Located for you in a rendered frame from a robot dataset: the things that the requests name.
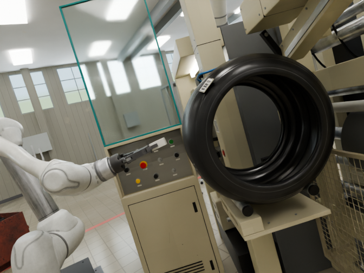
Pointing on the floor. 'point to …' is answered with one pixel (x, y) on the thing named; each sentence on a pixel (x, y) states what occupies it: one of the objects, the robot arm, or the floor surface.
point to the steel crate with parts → (10, 235)
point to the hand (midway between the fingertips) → (157, 144)
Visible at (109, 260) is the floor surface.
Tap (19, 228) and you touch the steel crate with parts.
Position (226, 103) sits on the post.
